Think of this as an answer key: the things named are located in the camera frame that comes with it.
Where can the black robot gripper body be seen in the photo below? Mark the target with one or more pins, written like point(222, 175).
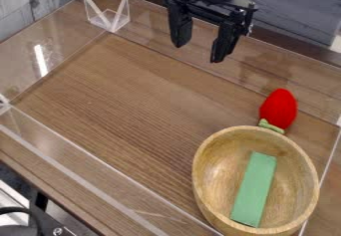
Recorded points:
point(214, 11)

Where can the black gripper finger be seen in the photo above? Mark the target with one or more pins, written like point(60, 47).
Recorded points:
point(180, 25)
point(223, 44)

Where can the green rectangular block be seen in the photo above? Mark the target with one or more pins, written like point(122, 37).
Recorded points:
point(253, 191)

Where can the brown wooden bowl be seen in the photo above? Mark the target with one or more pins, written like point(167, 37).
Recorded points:
point(217, 170)

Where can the red plush strawberry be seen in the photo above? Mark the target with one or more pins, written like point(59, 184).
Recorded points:
point(278, 110)

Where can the clear acrylic corner bracket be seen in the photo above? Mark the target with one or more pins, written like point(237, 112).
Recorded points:
point(108, 19)

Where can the clear acrylic front wall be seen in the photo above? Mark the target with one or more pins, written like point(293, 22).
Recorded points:
point(114, 204)

